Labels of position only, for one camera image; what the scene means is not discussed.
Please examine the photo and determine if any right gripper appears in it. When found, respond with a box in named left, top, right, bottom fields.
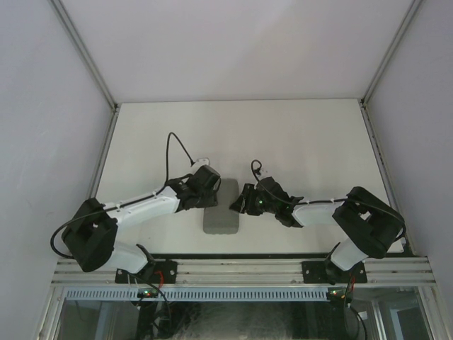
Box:
left=231, top=184, right=277, bottom=217

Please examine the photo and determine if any grey plastic tool case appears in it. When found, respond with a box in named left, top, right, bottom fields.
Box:
left=202, top=178, right=239, bottom=234

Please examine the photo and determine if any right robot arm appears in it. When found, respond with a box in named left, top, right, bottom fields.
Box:
left=229, top=176, right=406, bottom=284

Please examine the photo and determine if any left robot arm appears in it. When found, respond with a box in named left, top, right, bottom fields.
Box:
left=50, top=165, right=222, bottom=283

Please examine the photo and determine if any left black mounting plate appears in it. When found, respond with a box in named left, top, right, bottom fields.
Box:
left=115, top=260, right=178, bottom=285

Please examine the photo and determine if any black mounting plate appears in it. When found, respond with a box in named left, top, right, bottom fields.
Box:
left=302, top=261, right=368, bottom=285
left=115, top=260, right=178, bottom=285

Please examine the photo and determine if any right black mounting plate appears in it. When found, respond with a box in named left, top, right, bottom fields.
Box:
left=302, top=261, right=368, bottom=285

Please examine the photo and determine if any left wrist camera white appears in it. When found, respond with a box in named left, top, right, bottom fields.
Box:
left=191, top=157, right=210, bottom=169

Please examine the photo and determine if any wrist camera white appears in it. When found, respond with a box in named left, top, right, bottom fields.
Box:
left=191, top=157, right=210, bottom=169
left=257, top=169, right=270, bottom=179

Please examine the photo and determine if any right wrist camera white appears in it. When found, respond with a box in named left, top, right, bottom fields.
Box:
left=257, top=169, right=270, bottom=179

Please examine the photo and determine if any right black cable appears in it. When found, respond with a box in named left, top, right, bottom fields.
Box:
left=250, top=159, right=407, bottom=245

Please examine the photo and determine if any black cable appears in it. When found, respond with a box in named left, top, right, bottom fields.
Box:
left=250, top=159, right=407, bottom=245
left=50, top=132, right=197, bottom=259

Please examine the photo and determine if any left black cable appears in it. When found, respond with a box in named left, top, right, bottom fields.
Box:
left=50, top=132, right=197, bottom=259

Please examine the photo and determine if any left aluminium frame post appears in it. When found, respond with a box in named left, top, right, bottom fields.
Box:
left=48, top=0, right=120, bottom=198

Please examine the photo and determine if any aluminium frame post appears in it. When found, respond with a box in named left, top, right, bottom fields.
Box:
left=359, top=0, right=425, bottom=227
left=48, top=0, right=120, bottom=198

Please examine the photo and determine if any aluminium front rail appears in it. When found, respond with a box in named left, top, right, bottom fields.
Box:
left=51, top=257, right=435, bottom=287

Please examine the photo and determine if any grey slotted cable duct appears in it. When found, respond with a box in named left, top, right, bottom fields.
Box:
left=64, top=287, right=329, bottom=302

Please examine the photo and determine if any right aluminium frame post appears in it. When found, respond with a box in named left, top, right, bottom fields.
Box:
left=359, top=0, right=425, bottom=227

